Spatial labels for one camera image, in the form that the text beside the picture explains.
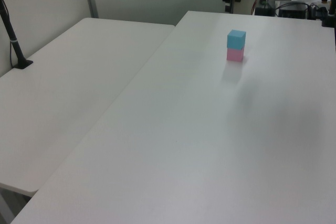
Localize blue cube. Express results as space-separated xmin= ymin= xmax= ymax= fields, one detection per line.
xmin=226 ymin=29 xmax=247 ymax=50

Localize pink cube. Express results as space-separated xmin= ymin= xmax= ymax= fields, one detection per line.
xmin=226 ymin=47 xmax=244 ymax=62

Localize small black box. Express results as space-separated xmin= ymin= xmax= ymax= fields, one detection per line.
xmin=255 ymin=6 xmax=274 ymax=16

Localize black electronics box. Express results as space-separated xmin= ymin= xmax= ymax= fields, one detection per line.
xmin=278 ymin=2 xmax=310 ymax=19

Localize black table clamp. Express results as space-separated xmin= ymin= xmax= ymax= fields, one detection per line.
xmin=320 ymin=6 xmax=336 ymax=28

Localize black camera pole with base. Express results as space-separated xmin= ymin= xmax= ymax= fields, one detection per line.
xmin=0 ymin=0 xmax=34 ymax=71

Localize thin black pole cable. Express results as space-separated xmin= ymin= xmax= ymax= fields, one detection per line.
xmin=9 ymin=41 xmax=15 ymax=68

